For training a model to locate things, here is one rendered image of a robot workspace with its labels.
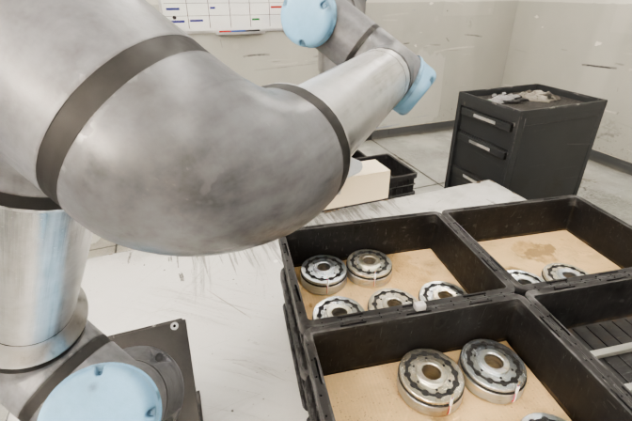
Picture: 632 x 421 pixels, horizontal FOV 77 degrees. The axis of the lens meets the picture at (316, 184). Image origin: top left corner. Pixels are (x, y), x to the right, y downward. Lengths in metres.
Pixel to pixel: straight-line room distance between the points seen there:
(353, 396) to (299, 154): 0.56
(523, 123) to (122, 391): 2.00
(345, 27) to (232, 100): 0.37
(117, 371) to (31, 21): 0.40
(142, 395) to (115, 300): 0.66
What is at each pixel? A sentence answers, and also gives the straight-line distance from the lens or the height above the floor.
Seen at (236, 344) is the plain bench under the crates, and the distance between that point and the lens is 0.98.
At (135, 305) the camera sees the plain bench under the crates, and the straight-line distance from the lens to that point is 1.14.
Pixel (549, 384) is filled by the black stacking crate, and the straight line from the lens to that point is 0.81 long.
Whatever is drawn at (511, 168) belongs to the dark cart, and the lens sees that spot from 2.26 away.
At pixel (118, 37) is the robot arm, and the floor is 1.40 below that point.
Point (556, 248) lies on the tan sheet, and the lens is 1.18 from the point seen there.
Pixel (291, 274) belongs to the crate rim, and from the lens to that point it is 0.77.
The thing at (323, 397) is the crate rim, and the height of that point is 0.93.
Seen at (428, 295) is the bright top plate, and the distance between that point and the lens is 0.86.
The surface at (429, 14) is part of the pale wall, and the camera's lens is 4.32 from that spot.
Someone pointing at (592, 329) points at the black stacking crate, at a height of 0.83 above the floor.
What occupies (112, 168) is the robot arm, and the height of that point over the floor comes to 1.35.
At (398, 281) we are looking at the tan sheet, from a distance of 0.93.
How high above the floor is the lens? 1.42
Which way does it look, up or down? 26 degrees down
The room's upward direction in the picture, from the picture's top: straight up
